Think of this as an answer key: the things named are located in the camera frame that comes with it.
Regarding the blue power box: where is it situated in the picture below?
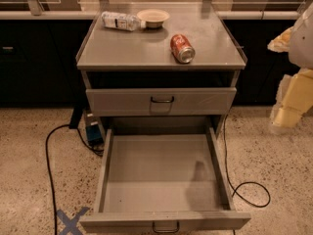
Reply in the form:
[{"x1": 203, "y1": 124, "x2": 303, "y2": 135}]
[{"x1": 84, "y1": 110, "x2": 103, "y2": 146}]

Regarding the clear plastic water bottle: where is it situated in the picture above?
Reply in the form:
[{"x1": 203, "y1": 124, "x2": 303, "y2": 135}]
[{"x1": 101, "y1": 11, "x2": 146, "y2": 31}]

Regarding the grey top drawer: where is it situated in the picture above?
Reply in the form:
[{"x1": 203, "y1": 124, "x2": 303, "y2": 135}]
[{"x1": 86, "y1": 87, "x2": 237, "y2": 117}]

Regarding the grey drawer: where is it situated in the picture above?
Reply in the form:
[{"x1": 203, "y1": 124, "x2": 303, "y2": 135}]
[
  {"x1": 80, "y1": 129, "x2": 250, "y2": 234},
  {"x1": 86, "y1": 87, "x2": 237, "y2": 117}
]

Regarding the black cable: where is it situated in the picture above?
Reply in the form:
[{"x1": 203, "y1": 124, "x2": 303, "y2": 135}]
[
  {"x1": 222, "y1": 114, "x2": 272, "y2": 235},
  {"x1": 44, "y1": 123, "x2": 105, "y2": 235}
]

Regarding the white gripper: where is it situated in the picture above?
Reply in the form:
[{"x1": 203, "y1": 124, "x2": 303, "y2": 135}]
[{"x1": 267, "y1": 27, "x2": 313, "y2": 134}]

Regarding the black cable left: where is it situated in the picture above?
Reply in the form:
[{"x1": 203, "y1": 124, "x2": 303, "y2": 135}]
[{"x1": 44, "y1": 123, "x2": 105, "y2": 235}]

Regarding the blue tape cross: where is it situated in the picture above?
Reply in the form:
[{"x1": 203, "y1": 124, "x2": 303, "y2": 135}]
[{"x1": 57, "y1": 207, "x2": 89, "y2": 235}]

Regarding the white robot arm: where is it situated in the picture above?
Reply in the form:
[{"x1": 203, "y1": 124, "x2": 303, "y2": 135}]
[{"x1": 268, "y1": 4, "x2": 313, "y2": 134}]

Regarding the red soda can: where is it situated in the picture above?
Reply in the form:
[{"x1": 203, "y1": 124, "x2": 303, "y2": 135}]
[{"x1": 170, "y1": 34, "x2": 196, "y2": 64}]

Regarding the dark counter with cabinets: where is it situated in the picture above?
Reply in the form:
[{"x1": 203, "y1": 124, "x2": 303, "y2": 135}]
[{"x1": 0, "y1": 20, "x2": 299, "y2": 108}]

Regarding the black cable right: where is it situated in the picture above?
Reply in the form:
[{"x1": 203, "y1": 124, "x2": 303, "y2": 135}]
[{"x1": 222, "y1": 114, "x2": 272, "y2": 235}]

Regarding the beige paper bowl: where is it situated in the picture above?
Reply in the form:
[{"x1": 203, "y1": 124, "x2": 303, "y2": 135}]
[{"x1": 137, "y1": 9, "x2": 170, "y2": 28}]

